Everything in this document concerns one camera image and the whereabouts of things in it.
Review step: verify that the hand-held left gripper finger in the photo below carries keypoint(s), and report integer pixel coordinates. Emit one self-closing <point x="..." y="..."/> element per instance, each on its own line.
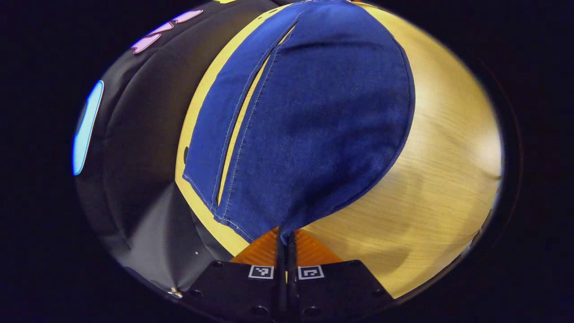
<point x="292" y="273"/>
<point x="281" y="273"/>

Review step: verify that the blue denim jeans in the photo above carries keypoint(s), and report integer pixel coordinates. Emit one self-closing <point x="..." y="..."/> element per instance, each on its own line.
<point x="323" y="125"/>

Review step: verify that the black backdrop cloth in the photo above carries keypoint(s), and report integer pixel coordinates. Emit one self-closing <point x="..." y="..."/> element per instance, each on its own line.
<point x="143" y="134"/>

